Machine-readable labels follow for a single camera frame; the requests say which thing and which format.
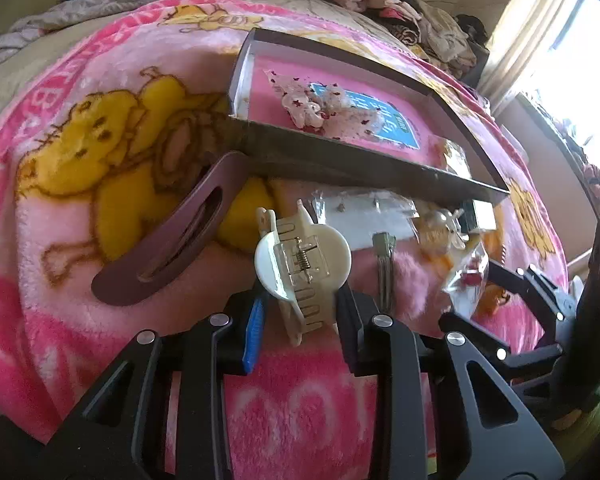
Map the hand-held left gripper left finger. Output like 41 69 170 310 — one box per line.
40 292 271 480

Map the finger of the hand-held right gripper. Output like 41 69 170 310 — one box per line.
485 260 581 326
439 310 572 397

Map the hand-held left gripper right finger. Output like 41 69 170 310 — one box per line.
335 284 567 480

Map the clear packet of red beads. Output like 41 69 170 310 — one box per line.
444 240 492 313

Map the pink pom-pom hair clip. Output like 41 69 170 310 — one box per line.
372 231 433 322

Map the small square silver box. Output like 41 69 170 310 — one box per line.
462 199 498 234

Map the cream claw hair clip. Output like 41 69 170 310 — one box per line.
254 200 353 347

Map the clear claw clip orange bow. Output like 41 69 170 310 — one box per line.
412 207 473 257

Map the earring card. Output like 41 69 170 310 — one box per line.
310 187 422 252

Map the mauve snap hair clip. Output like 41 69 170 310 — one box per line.
91 150 253 307

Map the cardboard box with pink lining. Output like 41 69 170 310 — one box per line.
225 27 511 207

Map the person's right forearm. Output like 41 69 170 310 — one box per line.
550 385 600 436

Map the floral patterned cloth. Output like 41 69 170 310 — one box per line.
555 110 600 223

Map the blue printed label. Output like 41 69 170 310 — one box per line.
310 84 423 152

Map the pink printed cartoon blanket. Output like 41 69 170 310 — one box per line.
0 0 572 480

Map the cream curtain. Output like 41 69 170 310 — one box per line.
475 0 598 113

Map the pile of clothes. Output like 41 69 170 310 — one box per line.
295 0 491 83

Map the beige bed sheet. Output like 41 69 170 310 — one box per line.
0 0 416 128

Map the grey floral quilt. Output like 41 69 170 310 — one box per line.
0 0 218 81

